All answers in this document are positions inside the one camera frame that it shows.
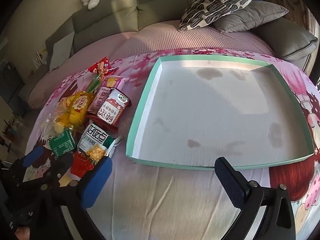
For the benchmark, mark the small green packet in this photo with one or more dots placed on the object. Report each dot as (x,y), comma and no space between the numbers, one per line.
(62,142)

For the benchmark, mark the shallow teal cardboard box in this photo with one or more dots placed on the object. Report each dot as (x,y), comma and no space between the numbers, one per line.
(212,110)

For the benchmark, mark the person's left hand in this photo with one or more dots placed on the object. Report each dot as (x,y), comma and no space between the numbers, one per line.
(23,235)

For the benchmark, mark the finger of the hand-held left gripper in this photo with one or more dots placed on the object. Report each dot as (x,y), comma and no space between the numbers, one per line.
(32,156)
(61,166)

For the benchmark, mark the red peanut packet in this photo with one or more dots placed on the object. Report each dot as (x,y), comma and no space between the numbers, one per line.
(100,66)

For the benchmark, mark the small red packet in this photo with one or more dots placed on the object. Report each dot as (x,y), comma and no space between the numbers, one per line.
(81,165)

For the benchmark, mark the grey pillow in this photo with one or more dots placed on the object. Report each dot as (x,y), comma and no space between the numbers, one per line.
(255,17)

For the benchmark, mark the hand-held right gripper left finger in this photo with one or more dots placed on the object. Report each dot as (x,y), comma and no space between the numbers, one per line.
(98,180)

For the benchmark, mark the pink swiss roll packet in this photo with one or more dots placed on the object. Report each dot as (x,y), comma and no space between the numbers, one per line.
(105,95)

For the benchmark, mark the dark blue cabinet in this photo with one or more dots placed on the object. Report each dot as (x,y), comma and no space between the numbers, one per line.
(10,85)

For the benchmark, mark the white and green corn packet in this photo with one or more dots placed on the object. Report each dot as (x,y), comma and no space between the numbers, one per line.
(95,142)

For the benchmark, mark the pink printed blanket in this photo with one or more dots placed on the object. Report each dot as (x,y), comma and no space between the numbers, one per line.
(162,205)

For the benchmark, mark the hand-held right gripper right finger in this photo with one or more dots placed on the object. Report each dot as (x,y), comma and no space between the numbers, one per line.
(228,182)

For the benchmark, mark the grey sofa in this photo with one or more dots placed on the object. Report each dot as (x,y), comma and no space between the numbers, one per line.
(160,10)

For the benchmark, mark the green and white snack packet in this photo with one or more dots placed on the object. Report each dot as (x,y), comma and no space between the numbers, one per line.
(93,87)

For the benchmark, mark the yellow snack packet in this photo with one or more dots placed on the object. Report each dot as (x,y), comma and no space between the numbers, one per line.
(78,106)

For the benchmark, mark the red and white biscuit packet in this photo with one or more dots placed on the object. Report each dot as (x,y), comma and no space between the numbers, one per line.
(110,110)

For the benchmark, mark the white rack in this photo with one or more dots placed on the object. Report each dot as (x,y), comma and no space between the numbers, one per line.
(40,57)

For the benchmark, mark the black and white patterned pillow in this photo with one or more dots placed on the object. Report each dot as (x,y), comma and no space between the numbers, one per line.
(215,5)

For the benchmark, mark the light grey cushion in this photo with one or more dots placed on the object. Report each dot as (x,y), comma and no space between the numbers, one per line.
(61,52)

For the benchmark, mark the clear bread bag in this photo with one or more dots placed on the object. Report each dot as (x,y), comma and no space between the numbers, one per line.
(56,130)

